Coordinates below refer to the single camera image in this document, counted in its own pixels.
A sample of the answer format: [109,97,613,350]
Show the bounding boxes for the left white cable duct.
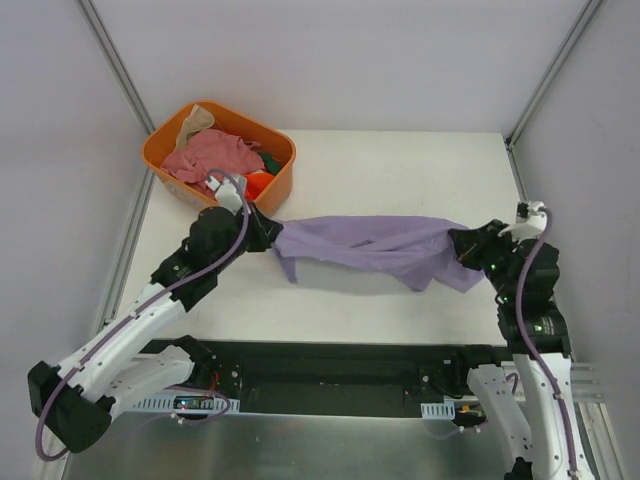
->
[117,392,240,415]

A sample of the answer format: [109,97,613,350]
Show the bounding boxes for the orange plastic basket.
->
[142,100,296,214]

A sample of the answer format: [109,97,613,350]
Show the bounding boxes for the white cable duct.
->
[117,392,240,415]
[420,401,456,421]

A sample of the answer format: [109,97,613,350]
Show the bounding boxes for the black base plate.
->
[153,335,511,419]

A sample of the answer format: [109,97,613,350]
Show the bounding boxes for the right white cable duct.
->
[420,401,456,421]

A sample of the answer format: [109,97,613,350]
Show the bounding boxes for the aluminium rail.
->
[571,363,604,403]

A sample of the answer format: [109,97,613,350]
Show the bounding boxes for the beige cloth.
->
[174,104,215,150]

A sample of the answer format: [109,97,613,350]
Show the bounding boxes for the left aluminium frame post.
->
[75,0,155,135]

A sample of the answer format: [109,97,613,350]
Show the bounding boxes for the aluminium frame post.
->
[505,0,605,151]
[75,0,155,135]

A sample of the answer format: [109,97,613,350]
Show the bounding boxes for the pink crumpled shirt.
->
[160,129,264,198]

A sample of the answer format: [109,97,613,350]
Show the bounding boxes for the green cloth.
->
[259,152,281,176]

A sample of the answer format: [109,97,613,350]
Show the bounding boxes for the right aluminium frame post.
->
[505,0,605,151]

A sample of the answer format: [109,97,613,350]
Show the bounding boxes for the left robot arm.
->
[27,204,284,462]

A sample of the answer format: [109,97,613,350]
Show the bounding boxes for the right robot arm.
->
[448,214,594,479]

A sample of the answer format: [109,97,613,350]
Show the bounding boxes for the orange-red cloth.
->
[244,171,274,202]

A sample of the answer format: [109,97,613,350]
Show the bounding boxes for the purple t-shirt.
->
[272,215,484,293]

